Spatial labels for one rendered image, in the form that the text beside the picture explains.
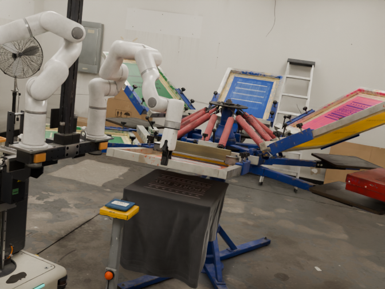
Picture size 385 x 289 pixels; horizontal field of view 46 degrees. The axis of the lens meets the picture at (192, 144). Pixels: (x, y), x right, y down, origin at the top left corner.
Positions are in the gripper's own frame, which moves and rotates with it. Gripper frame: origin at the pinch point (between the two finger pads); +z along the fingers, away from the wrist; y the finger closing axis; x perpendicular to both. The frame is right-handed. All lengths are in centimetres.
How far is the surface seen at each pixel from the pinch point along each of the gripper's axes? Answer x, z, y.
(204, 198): 17.2, 16.5, -20.2
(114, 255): -11.1, 43.8, 15.2
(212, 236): 21, 39, -40
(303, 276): 78, 87, -180
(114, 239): -12.1, 36.6, 16.3
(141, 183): -17.7, 16.2, -22.4
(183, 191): 5.0, 15.9, -23.9
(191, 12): -133, -182, -447
